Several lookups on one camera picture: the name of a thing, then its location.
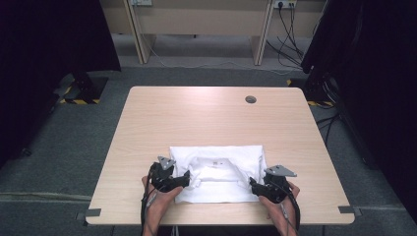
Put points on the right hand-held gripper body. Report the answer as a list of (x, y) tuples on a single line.
[(275, 188)]

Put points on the black curtain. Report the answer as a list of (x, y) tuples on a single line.
[(49, 39), (377, 49)]

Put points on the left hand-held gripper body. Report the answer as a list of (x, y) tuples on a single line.
[(162, 178)]

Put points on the grey tape piece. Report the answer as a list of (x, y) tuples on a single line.
[(93, 212), (347, 209)]

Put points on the white printed t-shirt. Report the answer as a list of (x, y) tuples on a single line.
[(216, 193)]

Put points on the white wall socket with plugs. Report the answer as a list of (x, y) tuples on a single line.
[(284, 3)]

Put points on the yellow black hazard tape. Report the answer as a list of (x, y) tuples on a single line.
[(313, 103), (78, 101)]

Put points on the person's right hand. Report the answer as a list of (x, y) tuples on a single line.
[(275, 208)]

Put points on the person's left hand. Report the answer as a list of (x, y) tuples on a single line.
[(164, 200)]

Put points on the black stand base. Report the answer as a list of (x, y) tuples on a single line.
[(314, 91), (87, 88)]

